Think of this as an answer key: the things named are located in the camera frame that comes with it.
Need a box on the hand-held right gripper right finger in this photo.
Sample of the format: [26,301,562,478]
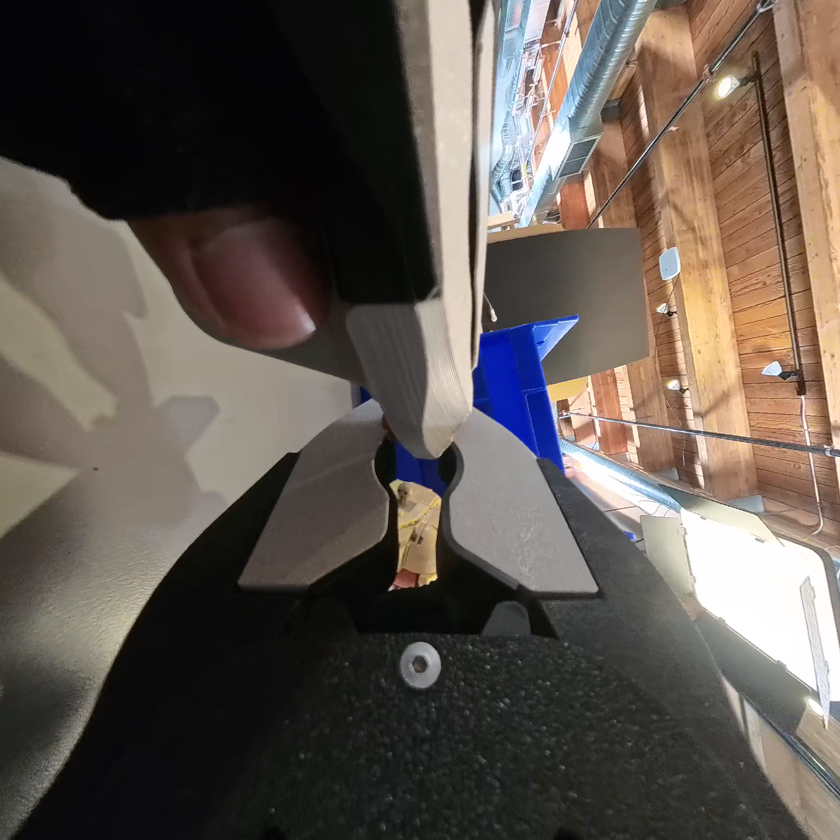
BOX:
[437,410,601,598]

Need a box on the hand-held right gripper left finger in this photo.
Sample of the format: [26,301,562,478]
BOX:
[239,401,396,594]

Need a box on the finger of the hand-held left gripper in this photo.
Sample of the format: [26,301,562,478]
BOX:
[394,0,497,408]
[263,296,476,460]

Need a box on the tan brown brick toy figure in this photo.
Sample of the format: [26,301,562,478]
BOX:
[389,479,445,592]

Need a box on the grey desk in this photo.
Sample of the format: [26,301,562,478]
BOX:
[0,158,395,840]

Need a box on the person's left hand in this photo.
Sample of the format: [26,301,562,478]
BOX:
[125,204,336,353]

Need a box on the black board with wooden edge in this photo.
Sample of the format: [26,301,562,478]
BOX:
[483,226,655,387]

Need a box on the studio light panel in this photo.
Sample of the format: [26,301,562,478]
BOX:
[641,506,840,736]

